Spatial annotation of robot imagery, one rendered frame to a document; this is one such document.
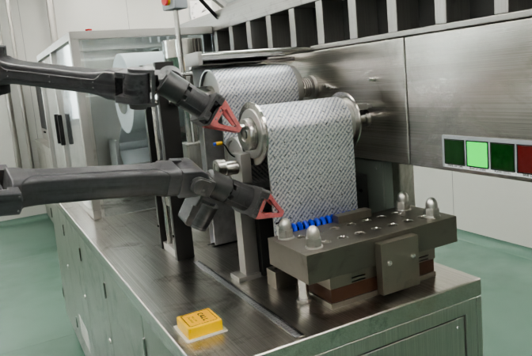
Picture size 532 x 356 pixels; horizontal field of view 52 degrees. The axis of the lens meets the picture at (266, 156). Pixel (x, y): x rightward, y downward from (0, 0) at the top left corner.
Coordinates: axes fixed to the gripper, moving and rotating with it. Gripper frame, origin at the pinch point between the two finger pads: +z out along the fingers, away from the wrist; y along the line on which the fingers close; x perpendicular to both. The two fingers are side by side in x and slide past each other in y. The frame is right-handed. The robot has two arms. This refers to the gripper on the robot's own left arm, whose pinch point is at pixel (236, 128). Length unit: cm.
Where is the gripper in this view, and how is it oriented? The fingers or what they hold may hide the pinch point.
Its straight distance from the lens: 124.2
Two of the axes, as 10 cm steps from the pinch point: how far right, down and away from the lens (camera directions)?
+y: 4.2, -0.1, -9.1
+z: 7.9, 5.0, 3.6
